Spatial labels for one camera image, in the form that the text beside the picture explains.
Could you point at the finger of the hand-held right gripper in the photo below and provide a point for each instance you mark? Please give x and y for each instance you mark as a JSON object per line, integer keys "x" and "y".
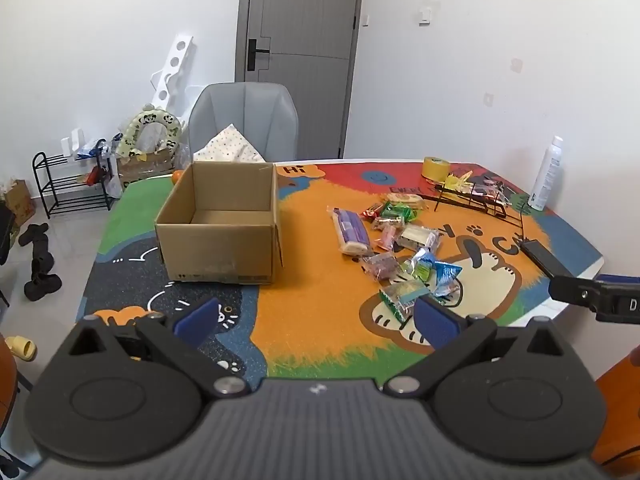
{"x": 572, "y": 290}
{"x": 542, "y": 257}

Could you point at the red snack bar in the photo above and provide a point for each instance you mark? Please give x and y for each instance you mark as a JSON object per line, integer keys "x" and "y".
{"x": 371, "y": 211}

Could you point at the yellow snack packets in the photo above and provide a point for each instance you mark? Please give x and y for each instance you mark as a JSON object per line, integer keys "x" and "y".
{"x": 457, "y": 182}

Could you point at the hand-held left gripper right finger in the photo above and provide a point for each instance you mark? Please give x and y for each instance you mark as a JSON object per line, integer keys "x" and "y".
{"x": 436, "y": 322}

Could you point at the grey door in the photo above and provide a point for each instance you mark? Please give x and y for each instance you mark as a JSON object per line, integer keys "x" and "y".
{"x": 300, "y": 20}

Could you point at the brown snack packet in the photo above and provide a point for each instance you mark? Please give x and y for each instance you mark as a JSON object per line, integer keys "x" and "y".
{"x": 380, "y": 265}

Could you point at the orange fruit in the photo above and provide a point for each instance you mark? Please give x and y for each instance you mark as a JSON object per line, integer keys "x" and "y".
{"x": 177, "y": 177}

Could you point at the white dotted pillow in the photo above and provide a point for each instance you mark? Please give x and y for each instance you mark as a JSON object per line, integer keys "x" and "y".
{"x": 227, "y": 147}

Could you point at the long cracker packet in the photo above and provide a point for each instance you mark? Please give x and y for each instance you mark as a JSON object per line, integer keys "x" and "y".
{"x": 407, "y": 201}

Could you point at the green-edged biscuit packet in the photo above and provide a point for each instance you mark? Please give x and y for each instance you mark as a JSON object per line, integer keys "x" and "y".
{"x": 402, "y": 297}

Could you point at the white adhesive wall hook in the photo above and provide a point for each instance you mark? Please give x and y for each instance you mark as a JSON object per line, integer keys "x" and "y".
{"x": 488, "y": 98}
{"x": 516, "y": 64}

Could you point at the green candy packet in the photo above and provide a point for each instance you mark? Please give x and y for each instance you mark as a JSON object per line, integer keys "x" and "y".
{"x": 397, "y": 212}

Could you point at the small brown cardboard box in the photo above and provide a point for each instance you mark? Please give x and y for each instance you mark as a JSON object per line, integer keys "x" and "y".
{"x": 19, "y": 202}

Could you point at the orange chair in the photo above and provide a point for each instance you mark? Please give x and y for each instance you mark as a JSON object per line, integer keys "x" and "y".
{"x": 7, "y": 385}
{"x": 622, "y": 410}

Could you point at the white spray bottle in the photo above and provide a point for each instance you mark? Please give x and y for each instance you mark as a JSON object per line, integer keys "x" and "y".
{"x": 545, "y": 180}

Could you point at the black shoe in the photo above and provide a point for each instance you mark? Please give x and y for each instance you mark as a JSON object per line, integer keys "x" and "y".
{"x": 44, "y": 287}
{"x": 42, "y": 262}
{"x": 32, "y": 234}

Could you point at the yellow tape roll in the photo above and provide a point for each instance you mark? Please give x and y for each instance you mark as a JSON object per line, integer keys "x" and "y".
{"x": 434, "y": 169}

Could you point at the white perforated board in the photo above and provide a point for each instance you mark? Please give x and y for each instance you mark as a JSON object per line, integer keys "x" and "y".
{"x": 172, "y": 67}

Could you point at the yellow slipper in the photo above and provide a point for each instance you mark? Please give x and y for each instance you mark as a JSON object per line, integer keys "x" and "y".
{"x": 21, "y": 347}

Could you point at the purple bread packet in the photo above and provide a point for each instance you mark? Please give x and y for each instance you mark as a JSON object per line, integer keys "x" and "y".
{"x": 351, "y": 230}

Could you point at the blue and white bags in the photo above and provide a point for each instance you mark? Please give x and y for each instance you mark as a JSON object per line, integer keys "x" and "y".
{"x": 92, "y": 149}

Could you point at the grey chair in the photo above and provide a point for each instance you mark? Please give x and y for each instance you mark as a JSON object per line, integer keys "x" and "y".
{"x": 250, "y": 110}

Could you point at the pink snack packet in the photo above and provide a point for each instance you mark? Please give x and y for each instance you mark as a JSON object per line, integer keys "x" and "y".
{"x": 387, "y": 236}

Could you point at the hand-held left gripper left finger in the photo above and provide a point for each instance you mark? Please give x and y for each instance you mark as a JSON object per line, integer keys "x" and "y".
{"x": 197, "y": 321}

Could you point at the dark printed snack packets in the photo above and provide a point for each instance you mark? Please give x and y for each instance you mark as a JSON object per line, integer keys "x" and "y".
{"x": 490, "y": 191}

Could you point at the taped cardboard box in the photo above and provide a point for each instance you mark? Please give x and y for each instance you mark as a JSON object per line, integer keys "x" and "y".
{"x": 147, "y": 170}

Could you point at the white light switch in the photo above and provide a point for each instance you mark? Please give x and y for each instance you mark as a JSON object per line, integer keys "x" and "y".
{"x": 425, "y": 15}

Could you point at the black shoe rack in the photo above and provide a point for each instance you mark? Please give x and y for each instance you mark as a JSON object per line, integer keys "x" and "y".
{"x": 65, "y": 190}

